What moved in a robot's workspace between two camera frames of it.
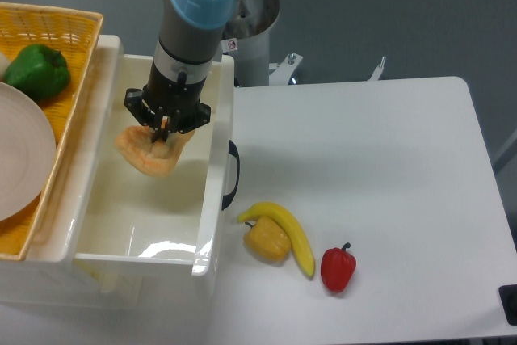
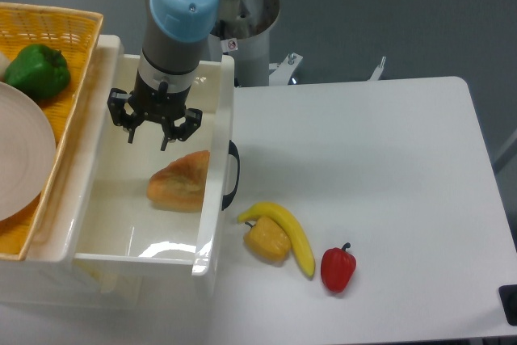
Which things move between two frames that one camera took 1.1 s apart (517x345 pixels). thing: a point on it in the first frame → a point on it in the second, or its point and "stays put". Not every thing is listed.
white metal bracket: x=283 y=69 stays put
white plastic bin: x=47 y=275 stays put
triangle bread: x=154 y=159 → x=180 y=186
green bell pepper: x=38 y=72 stays put
